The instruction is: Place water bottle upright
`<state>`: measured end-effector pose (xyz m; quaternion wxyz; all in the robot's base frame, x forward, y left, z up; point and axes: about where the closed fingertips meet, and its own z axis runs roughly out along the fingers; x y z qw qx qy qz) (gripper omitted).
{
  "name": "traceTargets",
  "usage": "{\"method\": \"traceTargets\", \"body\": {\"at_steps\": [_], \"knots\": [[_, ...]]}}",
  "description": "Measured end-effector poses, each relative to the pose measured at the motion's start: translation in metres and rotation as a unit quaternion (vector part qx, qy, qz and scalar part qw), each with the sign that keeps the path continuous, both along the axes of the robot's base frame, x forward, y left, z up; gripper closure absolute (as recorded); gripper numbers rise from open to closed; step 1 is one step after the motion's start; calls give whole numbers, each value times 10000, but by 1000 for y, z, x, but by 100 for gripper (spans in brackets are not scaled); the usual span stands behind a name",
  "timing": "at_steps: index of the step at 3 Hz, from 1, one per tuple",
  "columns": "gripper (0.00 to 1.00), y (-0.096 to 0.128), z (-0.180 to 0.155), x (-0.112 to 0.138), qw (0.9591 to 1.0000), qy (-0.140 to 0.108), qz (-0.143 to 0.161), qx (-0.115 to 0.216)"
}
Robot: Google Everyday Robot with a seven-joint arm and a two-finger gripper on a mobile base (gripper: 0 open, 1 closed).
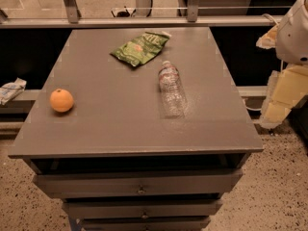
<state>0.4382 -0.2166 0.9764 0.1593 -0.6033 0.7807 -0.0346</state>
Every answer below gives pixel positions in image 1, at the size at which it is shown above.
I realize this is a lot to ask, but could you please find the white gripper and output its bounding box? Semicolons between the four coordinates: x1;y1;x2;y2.
256;0;308;129

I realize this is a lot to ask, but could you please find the clear plastic water bottle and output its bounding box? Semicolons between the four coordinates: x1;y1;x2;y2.
158;61;187;118

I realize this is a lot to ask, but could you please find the green chip bag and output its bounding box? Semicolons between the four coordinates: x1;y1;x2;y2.
111;32;170;67

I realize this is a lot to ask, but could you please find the top grey drawer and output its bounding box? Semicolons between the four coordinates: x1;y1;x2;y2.
33;169;243;199

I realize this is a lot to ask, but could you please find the grey drawer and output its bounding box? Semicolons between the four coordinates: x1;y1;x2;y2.
63;199;222;219
33;169;243;199
82;217;210;231

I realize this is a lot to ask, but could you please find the grey drawer cabinet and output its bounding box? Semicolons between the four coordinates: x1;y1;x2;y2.
8;27;265;231

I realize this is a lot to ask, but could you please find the bottom grey drawer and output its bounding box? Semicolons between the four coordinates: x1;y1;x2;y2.
82;217;210;231

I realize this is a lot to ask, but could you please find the middle grey drawer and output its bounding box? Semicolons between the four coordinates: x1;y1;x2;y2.
63;199;222;219

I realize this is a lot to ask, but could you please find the orange fruit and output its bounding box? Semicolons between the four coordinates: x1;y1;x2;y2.
49;89;74;113

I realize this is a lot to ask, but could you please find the white packet on ledge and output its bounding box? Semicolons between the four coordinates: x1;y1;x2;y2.
0;78;27;105

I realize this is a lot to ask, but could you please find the white cable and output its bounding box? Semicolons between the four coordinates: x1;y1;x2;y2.
243;97;265;112

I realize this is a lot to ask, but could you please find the grey metal rail frame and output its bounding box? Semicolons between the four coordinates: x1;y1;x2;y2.
0;0;282;29

